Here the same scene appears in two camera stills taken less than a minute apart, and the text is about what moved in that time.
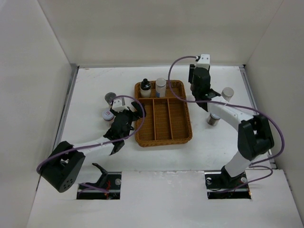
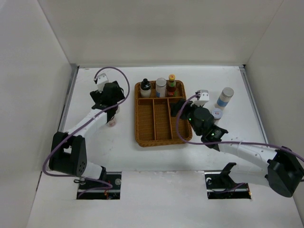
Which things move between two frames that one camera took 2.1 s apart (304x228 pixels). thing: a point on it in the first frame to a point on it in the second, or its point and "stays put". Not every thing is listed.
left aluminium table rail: (66, 104) stays put
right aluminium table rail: (253, 98) stays put
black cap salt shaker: (145, 89) stays put
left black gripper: (128, 112) to (97, 96)
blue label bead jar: (160, 87) stays put
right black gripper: (191, 73) to (173, 107)
